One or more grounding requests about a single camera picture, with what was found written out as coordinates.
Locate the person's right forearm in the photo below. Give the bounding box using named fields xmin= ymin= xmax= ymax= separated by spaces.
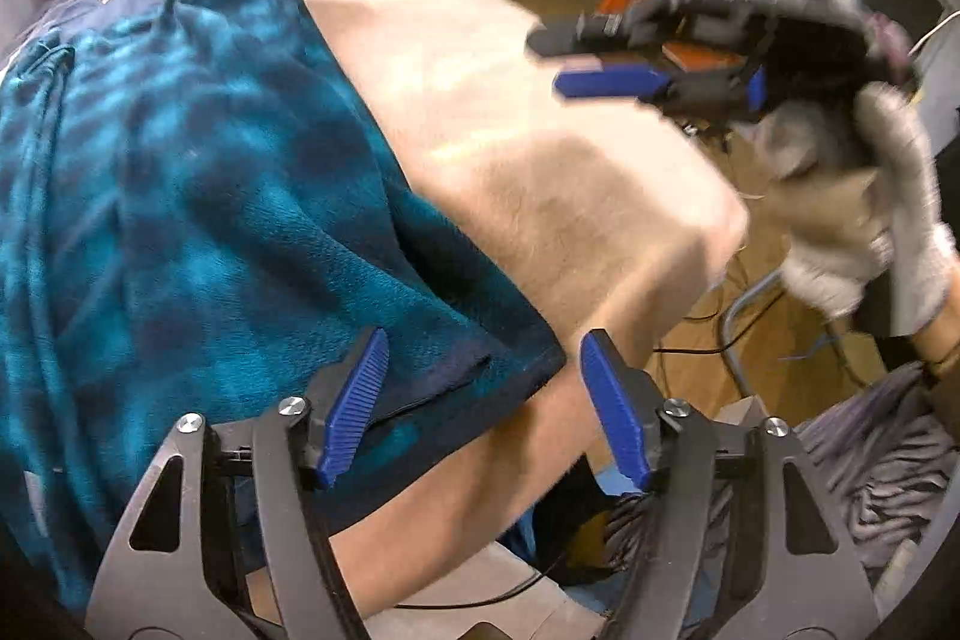
xmin=911 ymin=302 xmax=960 ymax=386

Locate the tan blanket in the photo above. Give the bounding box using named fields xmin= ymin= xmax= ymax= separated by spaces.
xmin=247 ymin=0 xmax=751 ymax=618

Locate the grey rumpled cloth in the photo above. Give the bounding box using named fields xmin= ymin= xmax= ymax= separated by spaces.
xmin=600 ymin=362 xmax=953 ymax=603

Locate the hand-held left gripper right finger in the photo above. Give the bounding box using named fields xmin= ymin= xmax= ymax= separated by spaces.
xmin=580 ymin=329 xmax=882 ymax=640

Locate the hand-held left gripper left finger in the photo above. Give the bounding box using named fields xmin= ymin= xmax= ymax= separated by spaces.
xmin=86 ymin=326 xmax=391 ymax=640

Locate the teal plaid fleece jacket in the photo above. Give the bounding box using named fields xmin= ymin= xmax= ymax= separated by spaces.
xmin=0 ymin=0 xmax=567 ymax=611

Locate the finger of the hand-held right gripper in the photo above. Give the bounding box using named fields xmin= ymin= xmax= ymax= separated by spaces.
xmin=525 ymin=0 xmax=677 ymax=61
xmin=553 ymin=64 xmax=677 ymax=105

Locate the black cable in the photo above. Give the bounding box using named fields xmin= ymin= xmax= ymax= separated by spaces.
xmin=390 ymin=565 xmax=556 ymax=611

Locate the grey metal tube frame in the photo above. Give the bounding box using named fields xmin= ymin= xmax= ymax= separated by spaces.
xmin=716 ymin=272 xmax=788 ymax=390

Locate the person's right hand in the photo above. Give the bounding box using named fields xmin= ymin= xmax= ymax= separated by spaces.
xmin=750 ymin=81 xmax=960 ymax=339

